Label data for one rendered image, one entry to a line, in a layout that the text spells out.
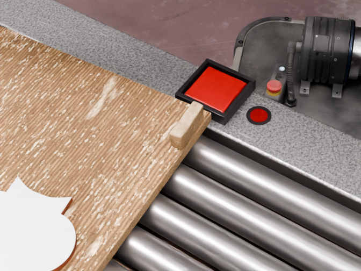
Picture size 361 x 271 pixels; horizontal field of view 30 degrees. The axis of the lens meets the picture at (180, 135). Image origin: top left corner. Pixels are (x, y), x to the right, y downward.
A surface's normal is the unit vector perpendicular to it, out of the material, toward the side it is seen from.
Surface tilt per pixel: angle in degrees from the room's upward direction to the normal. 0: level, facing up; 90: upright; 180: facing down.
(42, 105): 0
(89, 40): 0
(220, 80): 0
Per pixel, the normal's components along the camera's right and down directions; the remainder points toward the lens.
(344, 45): -0.17, -0.03
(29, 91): -0.05, -0.62
